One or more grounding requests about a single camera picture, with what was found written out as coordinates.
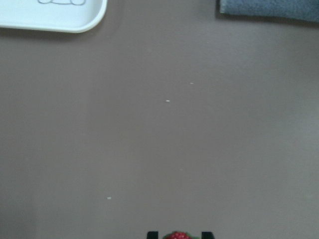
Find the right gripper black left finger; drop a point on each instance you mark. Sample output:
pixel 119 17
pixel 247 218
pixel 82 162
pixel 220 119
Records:
pixel 153 235

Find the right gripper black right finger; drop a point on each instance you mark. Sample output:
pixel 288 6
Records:
pixel 207 235

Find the red strawberry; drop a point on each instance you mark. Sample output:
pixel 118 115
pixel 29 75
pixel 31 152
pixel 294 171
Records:
pixel 179 235

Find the grey folded cloth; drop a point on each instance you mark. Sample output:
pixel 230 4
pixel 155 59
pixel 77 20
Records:
pixel 307 10

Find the cream rabbit tray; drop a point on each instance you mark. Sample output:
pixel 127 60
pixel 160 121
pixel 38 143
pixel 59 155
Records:
pixel 70 16

